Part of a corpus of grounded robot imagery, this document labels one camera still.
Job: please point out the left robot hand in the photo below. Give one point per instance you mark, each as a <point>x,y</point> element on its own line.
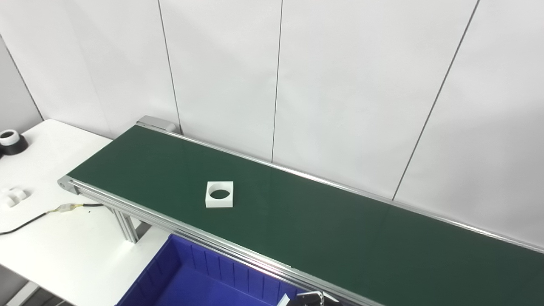
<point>312,298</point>

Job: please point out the white square block round hole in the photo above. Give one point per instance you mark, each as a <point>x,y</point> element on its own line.
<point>211,203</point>

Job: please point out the blue plastic bin white parts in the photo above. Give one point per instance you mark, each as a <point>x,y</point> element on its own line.
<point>204,284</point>

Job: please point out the aluminium conveyor support leg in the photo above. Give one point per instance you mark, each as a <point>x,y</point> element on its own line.
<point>127,227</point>

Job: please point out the grey conveyor end housing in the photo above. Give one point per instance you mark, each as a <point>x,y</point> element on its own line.
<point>157,123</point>

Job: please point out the small white plastic part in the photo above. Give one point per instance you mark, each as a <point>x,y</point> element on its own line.
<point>12,197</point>

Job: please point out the black round cup white rim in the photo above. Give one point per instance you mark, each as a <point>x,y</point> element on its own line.
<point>15,146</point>

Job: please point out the green conveyor belt aluminium frame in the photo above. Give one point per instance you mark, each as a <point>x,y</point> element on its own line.
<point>340,229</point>

